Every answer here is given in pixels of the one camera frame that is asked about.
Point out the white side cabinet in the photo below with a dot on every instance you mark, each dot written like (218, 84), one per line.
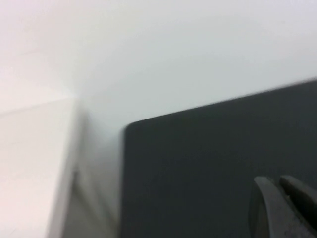
(32, 161)

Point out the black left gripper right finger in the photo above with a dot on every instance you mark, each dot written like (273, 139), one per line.
(302, 197)

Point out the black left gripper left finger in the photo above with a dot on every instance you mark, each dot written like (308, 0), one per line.
(268, 215)

